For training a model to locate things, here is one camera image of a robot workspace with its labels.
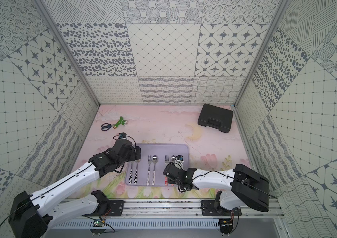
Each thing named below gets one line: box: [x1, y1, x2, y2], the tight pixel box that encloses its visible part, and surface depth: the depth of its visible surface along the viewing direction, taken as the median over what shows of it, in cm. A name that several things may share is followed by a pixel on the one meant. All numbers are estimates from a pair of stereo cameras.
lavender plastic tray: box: [124, 143, 189, 186], surface depth 90 cm
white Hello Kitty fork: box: [146, 154, 153, 186], surface depth 88 cm
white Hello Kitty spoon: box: [151, 154, 159, 186], surface depth 90 cm
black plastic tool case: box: [197, 103, 234, 133], surface depth 108 cm
